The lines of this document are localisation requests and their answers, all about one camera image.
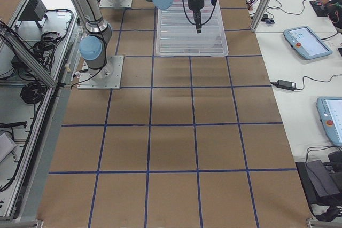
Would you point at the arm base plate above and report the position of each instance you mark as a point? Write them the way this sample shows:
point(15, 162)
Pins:
point(115, 4)
point(108, 78)

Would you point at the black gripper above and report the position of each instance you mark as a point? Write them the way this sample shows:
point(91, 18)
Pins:
point(194, 5)

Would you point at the grey electronics box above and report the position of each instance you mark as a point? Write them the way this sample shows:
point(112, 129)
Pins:
point(35, 11)

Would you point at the upper teach pendant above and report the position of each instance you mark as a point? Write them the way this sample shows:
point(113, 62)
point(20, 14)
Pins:
point(306, 43)

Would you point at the black laptop bag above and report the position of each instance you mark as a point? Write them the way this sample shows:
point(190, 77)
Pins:
point(321, 182)

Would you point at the black power adapter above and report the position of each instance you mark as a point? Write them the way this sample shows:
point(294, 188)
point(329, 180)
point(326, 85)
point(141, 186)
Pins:
point(287, 85)

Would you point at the teach pendant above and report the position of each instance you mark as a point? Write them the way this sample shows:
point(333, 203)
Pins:
point(306, 43)
point(329, 109)

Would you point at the aluminium side rail frame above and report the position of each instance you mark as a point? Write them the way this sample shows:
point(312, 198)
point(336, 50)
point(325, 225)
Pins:
point(35, 63)

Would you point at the clear plastic box lid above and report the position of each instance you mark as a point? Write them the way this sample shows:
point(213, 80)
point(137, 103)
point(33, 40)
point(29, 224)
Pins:
point(177, 37)

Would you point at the lower teach pendant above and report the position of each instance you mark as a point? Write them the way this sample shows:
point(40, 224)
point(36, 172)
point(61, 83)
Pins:
point(329, 109)

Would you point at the person at desk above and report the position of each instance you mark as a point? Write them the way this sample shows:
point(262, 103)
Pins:
point(333, 10)

